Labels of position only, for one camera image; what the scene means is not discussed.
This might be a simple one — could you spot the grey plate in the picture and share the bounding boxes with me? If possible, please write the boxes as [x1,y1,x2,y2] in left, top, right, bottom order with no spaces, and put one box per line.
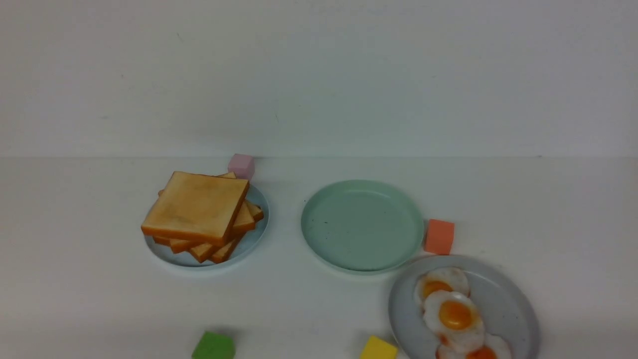
[388,255,541,359]

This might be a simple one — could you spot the light blue plate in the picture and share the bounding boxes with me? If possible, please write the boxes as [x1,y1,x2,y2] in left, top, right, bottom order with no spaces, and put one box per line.
[145,185,270,274]

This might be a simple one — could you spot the green cube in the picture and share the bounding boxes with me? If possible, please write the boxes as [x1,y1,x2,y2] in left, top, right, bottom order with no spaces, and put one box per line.
[191,331,236,359]

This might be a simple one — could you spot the green plate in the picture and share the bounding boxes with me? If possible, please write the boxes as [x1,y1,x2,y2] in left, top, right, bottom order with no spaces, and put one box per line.
[300,179,425,275]

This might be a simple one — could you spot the orange cube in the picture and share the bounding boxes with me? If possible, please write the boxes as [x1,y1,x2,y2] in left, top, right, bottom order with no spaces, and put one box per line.
[423,218,455,255]

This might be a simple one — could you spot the yellow cube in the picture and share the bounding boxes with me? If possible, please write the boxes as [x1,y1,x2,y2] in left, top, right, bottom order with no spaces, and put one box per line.
[359,336,398,359]

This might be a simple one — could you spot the pink cube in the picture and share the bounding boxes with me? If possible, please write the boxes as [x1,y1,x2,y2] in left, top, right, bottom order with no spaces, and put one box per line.
[227,153,255,180]

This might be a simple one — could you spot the fried egg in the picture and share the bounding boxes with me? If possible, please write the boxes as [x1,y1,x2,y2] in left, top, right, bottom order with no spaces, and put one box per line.
[413,267,471,308]
[435,334,513,359]
[422,291,485,354]

